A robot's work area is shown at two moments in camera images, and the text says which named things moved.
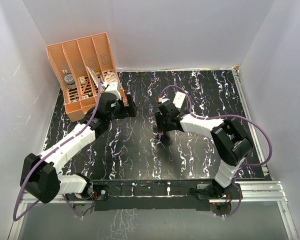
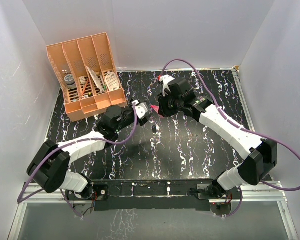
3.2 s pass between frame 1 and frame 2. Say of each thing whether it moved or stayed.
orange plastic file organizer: stayed
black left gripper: moved
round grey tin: stayed
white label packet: stayed
